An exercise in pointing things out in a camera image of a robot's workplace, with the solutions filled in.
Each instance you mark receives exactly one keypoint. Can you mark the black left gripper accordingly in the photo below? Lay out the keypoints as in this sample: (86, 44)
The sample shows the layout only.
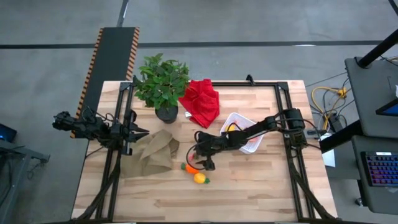
(119, 132)

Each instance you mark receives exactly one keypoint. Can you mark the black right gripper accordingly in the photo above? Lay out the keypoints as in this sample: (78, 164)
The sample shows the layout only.
(206, 144)

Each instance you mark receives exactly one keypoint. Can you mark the pink white toy slice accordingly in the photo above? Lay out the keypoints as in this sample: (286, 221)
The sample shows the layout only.
(191, 156)

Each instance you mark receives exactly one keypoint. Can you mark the orange toy carrot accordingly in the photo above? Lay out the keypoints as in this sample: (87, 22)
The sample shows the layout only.
(191, 169)

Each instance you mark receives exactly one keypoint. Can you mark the yellow toy lemon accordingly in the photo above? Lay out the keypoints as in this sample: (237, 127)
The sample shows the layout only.
(230, 127)

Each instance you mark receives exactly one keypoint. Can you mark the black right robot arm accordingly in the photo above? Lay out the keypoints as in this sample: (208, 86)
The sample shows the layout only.
(264, 126)

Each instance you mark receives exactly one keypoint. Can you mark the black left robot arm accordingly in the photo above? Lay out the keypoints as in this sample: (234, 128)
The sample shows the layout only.
(84, 127)

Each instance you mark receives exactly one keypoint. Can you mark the orange toy fruit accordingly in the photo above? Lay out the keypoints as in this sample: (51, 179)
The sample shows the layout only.
(200, 178)

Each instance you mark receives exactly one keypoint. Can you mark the beige cloth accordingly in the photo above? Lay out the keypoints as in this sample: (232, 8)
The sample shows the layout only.
(155, 155)

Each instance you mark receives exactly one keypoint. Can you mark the black plant pot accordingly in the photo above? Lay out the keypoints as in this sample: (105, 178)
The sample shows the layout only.
(166, 115)

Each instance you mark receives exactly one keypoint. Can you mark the green leafy plant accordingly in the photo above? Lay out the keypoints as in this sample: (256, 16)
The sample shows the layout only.
(161, 84)

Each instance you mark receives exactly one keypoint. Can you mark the white plastic basket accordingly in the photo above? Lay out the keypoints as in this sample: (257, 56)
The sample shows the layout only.
(239, 119)

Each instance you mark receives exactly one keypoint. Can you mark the red cloth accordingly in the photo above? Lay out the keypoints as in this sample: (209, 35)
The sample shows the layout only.
(200, 102)

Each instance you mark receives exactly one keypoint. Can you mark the black mat with striped edges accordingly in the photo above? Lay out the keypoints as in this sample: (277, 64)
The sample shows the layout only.
(112, 53)

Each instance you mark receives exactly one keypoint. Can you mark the black clamp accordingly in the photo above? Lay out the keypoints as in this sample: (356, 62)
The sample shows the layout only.
(250, 80)

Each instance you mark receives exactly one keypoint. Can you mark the white paper sheet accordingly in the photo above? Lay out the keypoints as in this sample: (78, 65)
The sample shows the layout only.
(329, 157)

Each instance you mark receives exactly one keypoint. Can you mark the laptop with blue screen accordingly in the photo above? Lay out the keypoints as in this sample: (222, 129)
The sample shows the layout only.
(7, 133)

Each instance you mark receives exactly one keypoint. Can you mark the black power strip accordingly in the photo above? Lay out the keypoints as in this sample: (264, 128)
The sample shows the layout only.
(335, 123)

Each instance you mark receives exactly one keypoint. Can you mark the grey desk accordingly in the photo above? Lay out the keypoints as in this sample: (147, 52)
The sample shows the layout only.
(367, 93)
(360, 193)

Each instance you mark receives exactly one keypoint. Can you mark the backlit keyboard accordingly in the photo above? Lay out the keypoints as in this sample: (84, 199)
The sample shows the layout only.
(382, 169)

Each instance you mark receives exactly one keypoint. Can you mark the black monitor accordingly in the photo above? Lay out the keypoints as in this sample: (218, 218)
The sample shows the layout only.
(390, 109)

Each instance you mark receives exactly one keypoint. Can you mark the black stand pole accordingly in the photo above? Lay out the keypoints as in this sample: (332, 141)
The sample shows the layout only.
(376, 48)

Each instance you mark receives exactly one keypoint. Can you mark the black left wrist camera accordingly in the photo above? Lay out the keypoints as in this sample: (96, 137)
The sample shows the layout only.
(132, 116)

